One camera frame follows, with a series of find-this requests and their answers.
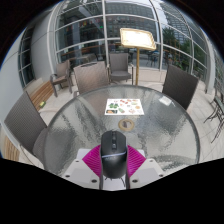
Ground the dark wicker armchair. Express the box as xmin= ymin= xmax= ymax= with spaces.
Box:
xmin=3 ymin=90 xmax=50 ymax=168
xmin=161 ymin=63 xmax=200 ymax=111

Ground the colourful picture menu sheet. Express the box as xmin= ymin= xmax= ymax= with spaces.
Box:
xmin=104 ymin=97 xmax=145 ymax=116

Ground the black computer mouse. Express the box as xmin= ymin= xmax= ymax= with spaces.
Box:
xmin=100 ymin=129 xmax=129 ymax=180

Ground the grey wicker armchair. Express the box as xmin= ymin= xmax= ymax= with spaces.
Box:
xmin=107 ymin=51 xmax=135 ymax=85
xmin=49 ymin=59 xmax=74 ymax=98
xmin=72 ymin=60 xmax=111 ymax=98

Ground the round brass table ring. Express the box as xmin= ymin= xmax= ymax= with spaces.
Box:
xmin=117 ymin=117 xmax=136 ymax=132

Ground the black metal chairs group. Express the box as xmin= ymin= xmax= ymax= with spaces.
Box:
xmin=203 ymin=87 xmax=224 ymax=145

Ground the wooden slatted bench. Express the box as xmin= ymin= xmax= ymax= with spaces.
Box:
xmin=24 ymin=77 xmax=55 ymax=112
xmin=0 ymin=132 xmax=22 ymax=163

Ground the gold menu stand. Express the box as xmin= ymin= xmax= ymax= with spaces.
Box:
xmin=119 ymin=27 xmax=157 ymax=86

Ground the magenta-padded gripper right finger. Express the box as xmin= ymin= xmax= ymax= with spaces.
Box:
xmin=125 ymin=144 xmax=165 ymax=191

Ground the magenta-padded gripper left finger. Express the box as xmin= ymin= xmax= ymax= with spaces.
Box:
xmin=62 ymin=144 xmax=103 ymax=191

